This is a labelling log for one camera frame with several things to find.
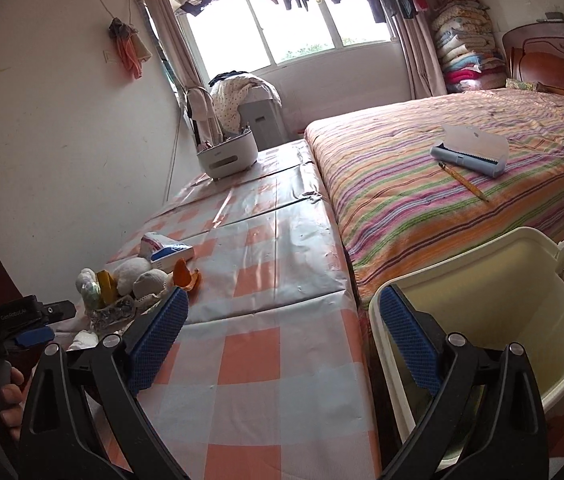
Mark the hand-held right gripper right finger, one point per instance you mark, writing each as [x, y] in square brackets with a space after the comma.
[406, 335]

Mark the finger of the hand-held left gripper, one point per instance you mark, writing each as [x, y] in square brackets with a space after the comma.
[32, 336]

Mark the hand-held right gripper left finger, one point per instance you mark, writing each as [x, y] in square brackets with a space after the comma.
[157, 340]

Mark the orange peel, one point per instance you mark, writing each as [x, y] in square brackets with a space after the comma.
[184, 277]

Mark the yellow plastic wrapper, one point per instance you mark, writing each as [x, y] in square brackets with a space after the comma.
[107, 285]

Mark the cream plastic bin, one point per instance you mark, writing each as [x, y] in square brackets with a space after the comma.
[486, 300]

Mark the white crumpled tissue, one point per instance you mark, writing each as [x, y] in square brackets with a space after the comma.
[79, 337]

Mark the crumpled clear plastic wrap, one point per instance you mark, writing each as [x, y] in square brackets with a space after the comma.
[112, 316]

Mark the small white blue box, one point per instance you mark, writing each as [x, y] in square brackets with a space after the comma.
[169, 250]

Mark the bed with striped sheet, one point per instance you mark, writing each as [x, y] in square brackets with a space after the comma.
[411, 200]

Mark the yellow pencil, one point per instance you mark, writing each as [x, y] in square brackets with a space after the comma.
[464, 182]

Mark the blue grey lint roller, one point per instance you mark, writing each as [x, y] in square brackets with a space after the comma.
[471, 152]

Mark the white desktop container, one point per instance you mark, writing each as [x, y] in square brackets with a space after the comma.
[227, 152]

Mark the chair with white clothes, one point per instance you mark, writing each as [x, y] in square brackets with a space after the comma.
[204, 115]

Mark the dotted white quilt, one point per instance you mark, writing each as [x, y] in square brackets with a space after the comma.
[234, 97]

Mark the small floral pillow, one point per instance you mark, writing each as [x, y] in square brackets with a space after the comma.
[521, 84]

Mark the beige curtain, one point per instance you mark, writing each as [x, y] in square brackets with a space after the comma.
[164, 25]
[416, 55]

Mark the orange cloth on hook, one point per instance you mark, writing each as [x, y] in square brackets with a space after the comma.
[129, 45]

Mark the stack of folded quilts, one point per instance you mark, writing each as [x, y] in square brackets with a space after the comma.
[466, 45]

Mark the wooden headboard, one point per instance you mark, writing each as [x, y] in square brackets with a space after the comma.
[556, 55]

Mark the window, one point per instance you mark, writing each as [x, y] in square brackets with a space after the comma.
[302, 25]

